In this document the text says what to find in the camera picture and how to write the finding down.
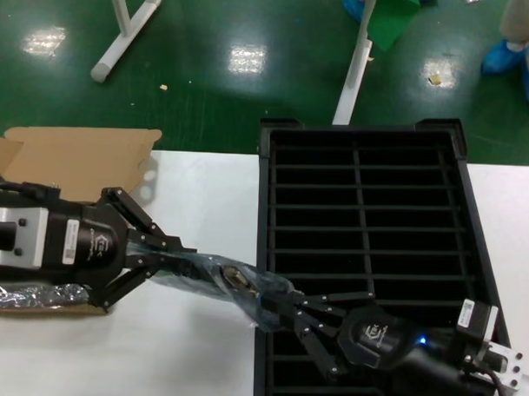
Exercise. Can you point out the white table leg with foot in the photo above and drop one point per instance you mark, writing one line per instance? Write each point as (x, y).
(122, 41)
(351, 83)

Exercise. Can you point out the graphics card with metal bracket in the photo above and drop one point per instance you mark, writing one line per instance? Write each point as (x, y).
(237, 280)

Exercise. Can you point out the blue shoe covers right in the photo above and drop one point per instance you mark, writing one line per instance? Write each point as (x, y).
(504, 56)

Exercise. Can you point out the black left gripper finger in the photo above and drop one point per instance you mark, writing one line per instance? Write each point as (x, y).
(150, 235)
(142, 263)

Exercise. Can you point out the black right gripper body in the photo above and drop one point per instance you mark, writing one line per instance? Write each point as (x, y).
(372, 341)

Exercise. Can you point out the brown cardboard box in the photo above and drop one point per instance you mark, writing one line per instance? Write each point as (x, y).
(74, 165)

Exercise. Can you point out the grey antistatic bag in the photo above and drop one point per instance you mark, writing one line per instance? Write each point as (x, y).
(201, 269)

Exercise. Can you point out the silver right wrist bracket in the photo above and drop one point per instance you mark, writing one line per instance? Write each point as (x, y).
(508, 358)

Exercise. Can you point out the black slotted container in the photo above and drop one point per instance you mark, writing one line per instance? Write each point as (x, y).
(264, 206)

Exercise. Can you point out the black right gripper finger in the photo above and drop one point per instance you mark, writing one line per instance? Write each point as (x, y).
(326, 302)
(318, 339)

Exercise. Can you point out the green tablecloth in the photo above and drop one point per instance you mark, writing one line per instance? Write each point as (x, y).
(392, 20)

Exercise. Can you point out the silver left wrist bracket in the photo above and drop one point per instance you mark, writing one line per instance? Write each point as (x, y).
(33, 237)

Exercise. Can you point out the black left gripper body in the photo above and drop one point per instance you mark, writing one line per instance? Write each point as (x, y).
(93, 248)

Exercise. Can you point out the silver wrist bracket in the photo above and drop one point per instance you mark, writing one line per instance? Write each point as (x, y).
(508, 358)
(33, 237)

